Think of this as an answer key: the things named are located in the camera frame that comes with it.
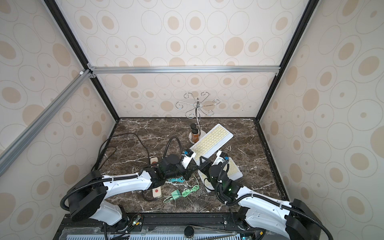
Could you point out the orange spice bottle black cap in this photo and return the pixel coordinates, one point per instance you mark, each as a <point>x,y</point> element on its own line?
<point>195,135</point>

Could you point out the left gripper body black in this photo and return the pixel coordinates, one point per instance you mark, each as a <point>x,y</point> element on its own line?
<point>180,171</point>

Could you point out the left aluminium frame bar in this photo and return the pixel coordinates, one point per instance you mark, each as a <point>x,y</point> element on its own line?
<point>25,138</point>

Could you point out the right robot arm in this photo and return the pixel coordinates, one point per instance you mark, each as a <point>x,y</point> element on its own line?
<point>293,220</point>

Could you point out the white keyboard yellow keys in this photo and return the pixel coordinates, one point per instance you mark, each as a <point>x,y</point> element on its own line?
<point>234,174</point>
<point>211,142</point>

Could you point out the green USB charger adapter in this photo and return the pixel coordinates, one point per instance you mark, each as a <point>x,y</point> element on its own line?
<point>176,195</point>

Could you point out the chrome hook stand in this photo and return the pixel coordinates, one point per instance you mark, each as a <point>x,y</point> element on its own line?
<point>198,108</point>

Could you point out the back aluminium frame bar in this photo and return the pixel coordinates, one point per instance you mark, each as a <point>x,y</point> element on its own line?
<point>185,70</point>

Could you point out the aluminium frame bar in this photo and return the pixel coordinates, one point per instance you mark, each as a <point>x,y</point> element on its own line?
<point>185,70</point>
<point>25,138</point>

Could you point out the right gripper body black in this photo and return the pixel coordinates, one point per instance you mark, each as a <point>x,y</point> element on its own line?
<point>205,165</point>

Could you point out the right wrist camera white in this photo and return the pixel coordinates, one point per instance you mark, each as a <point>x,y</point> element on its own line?
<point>221,158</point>

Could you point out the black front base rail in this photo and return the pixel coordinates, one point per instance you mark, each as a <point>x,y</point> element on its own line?
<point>165,226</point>

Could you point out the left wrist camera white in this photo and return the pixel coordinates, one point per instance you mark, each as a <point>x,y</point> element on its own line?
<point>187,156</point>

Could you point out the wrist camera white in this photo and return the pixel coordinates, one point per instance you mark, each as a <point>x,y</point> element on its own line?
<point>221,158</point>
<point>187,156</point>

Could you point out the black round knob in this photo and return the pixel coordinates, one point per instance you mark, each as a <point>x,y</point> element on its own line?
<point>189,232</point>

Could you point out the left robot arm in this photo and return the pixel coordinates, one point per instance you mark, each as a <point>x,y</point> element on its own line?
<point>88,198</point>

